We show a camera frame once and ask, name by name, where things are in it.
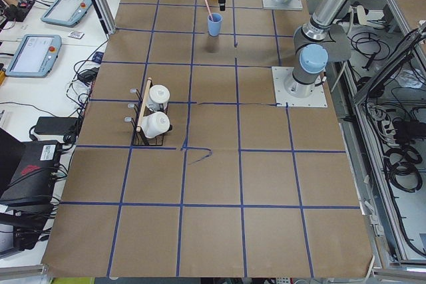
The pink chopstick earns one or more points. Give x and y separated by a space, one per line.
209 10

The light blue plastic cup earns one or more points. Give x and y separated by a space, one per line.
214 24

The white mug far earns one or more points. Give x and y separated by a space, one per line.
158 97

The white mug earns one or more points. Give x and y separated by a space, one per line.
158 97
155 124

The teach pendant far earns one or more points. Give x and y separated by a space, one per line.
67 13

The teach pendant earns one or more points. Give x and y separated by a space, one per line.
35 56
67 13

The white mug near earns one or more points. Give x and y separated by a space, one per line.
155 124

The wooden rack dowel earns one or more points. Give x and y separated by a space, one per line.
143 104

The teach pendant near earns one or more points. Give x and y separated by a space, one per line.
35 56

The black power adapter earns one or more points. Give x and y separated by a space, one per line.
55 125

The black laptop computer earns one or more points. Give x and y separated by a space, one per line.
26 170

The black wire mug rack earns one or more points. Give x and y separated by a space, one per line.
138 138

